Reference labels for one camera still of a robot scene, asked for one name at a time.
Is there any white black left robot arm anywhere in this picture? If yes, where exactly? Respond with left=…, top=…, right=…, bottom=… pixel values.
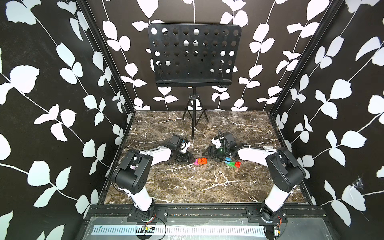
left=112, top=140, right=191, bottom=217

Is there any black music stand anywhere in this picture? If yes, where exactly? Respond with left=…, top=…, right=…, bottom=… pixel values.
left=148, top=23, right=242, bottom=129

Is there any black front mounting rail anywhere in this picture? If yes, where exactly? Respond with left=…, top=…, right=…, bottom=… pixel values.
left=127, top=203, right=328, bottom=224

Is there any green lego brick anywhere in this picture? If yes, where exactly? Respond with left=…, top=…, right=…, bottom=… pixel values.
left=226, top=162, right=236, bottom=168

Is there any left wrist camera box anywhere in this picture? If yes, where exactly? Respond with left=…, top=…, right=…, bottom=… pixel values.
left=168, top=135, right=184, bottom=150

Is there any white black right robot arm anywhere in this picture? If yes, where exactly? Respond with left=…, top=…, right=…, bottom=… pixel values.
left=203, top=131, right=306, bottom=223

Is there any white perforated strip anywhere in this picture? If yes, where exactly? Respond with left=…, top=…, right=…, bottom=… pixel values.
left=91, top=225, right=265, bottom=238

